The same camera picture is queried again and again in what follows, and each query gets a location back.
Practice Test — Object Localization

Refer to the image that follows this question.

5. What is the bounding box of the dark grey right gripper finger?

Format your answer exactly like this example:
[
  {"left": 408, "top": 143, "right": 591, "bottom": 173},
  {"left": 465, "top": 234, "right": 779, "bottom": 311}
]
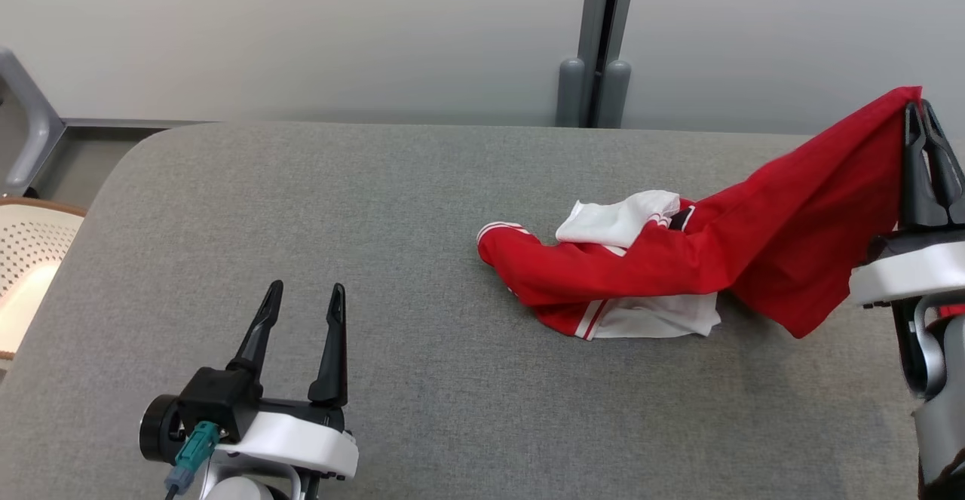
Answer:
[
  {"left": 921, "top": 99, "right": 965, "bottom": 226},
  {"left": 898, "top": 102, "right": 950, "bottom": 231}
]

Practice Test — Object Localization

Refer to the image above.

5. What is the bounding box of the teal connector with cable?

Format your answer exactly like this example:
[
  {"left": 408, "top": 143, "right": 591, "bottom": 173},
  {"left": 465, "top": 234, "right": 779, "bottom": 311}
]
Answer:
[{"left": 164, "top": 420, "right": 222, "bottom": 500}]

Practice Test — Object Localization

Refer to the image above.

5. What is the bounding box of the red and white jacket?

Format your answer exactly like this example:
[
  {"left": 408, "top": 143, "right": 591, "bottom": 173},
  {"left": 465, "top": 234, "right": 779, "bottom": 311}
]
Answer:
[{"left": 476, "top": 85, "right": 925, "bottom": 342}]

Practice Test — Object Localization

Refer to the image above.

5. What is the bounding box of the grey fabric sofa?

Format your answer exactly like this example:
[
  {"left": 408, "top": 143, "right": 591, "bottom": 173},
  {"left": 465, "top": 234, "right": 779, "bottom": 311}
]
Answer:
[{"left": 0, "top": 121, "right": 965, "bottom": 500}]

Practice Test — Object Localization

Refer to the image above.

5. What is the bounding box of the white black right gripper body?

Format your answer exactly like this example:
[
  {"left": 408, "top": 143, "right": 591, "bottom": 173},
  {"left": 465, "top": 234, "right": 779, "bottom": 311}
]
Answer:
[{"left": 849, "top": 225, "right": 965, "bottom": 309}]

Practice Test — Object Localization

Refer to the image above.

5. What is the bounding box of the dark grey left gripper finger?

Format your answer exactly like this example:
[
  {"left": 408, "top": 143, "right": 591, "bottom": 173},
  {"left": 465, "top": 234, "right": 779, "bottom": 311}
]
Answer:
[
  {"left": 226, "top": 280, "right": 285, "bottom": 381},
  {"left": 307, "top": 283, "right": 350, "bottom": 409}
]

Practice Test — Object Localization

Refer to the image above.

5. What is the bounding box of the grey baseboard rail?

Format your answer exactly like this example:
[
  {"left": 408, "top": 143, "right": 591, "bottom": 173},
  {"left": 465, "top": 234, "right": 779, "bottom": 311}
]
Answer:
[{"left": 63, "top": 116, "right": 227, "bottom": 130}]

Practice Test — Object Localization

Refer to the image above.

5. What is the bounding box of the grey partition post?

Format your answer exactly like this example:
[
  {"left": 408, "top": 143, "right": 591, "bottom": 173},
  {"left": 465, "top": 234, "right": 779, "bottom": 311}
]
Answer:
[{"left": 556, "top": 0, "right": 641, "bottom": 129}]

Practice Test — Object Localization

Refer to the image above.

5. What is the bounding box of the curved grey frame leg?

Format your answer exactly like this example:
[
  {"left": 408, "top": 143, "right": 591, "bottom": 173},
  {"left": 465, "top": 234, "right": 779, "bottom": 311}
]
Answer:
[{"left": 0, "top": 45, "right": 68, "bottom": 199}]

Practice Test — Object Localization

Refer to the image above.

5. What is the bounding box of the white perforated basket brown rim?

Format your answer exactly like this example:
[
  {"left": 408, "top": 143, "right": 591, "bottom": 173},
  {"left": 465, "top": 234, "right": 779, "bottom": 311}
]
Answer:
[{"left": 0, "top": 196, "right": 88, "bottom": 362}]

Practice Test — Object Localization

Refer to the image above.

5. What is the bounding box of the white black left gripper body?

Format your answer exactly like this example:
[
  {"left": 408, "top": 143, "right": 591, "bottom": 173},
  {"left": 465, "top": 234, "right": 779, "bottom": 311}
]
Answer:
[{"left": 215, "top": 399, "right": 360, "bottom": 480}]

